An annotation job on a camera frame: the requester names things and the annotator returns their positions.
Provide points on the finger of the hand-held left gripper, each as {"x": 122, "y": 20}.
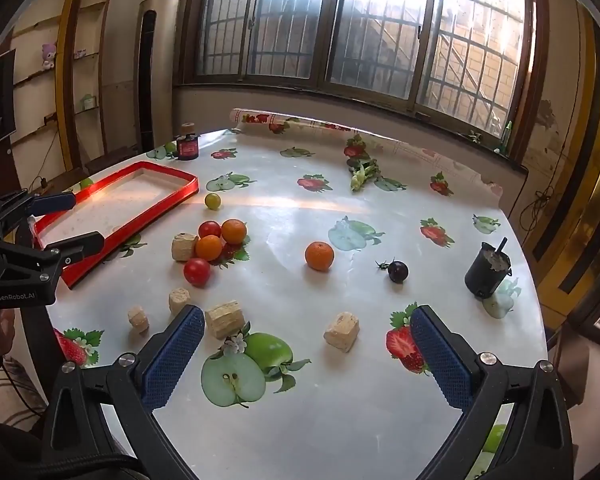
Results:
{"x": 82, "y": 246}
{"x": 55, "y": 202}

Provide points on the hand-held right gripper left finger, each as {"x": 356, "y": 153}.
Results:
{"x": 175, "y": 355}

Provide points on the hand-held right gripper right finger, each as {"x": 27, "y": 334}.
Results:
{"x": 440, "y": 360}

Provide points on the red rimmed tray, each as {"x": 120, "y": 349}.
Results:
{"x": 130, "y": 230}

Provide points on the beige cake cube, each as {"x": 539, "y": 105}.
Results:
{"x": 224, "y": 318}
{"x": 138, "y": 320}

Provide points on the red tomato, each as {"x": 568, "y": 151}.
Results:
{"x": 196, "y": 271}
{"x": 209, "y": 229}

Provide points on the black cup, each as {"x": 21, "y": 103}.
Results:
{"x": 485, "y": 277}

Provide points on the pale green box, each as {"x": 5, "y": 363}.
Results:
{"x": 88, "y": 102}

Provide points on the small green stem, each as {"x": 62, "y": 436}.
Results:
{"x": 382, "y": 264}

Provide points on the small orange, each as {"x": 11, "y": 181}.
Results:
{"x": 209, "y": 247}
{"x": 233, "y": 231}

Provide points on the fruit print tablecloth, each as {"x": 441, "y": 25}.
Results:
{"x": 330, "y": 390}

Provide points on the striped cloth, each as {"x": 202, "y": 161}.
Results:
{"x": 17, "y": 395}

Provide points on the black straw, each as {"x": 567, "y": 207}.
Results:
{"x": 501, "y": 246}

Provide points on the green grape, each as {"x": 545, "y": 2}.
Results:
{"x": 212, "y": 200}

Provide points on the dark red jar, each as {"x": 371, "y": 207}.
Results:
{"x": 187, "y": 146}

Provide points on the purple plush toy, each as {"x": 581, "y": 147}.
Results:
{"x": 48, "y": 56}

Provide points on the mandarin orange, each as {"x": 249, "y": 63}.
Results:
{"x": 319, "y": 255}

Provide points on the tower air conditioner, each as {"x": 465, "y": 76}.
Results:
{"x": 155, "y": 75}

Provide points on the green leafy vegetable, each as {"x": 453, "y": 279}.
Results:
{"x": 362, "y": 172}

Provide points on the small windowsill plant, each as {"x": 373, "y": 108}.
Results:
{"x": 475, "y": 136}

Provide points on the green bottle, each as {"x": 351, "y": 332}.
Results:
{"x": 506, "y": 137}

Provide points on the barred window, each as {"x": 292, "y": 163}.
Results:
{"x": 380, "y": 35}

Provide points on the white wall shelf unit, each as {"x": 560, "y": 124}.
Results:
{"x": 30, "y": 35}

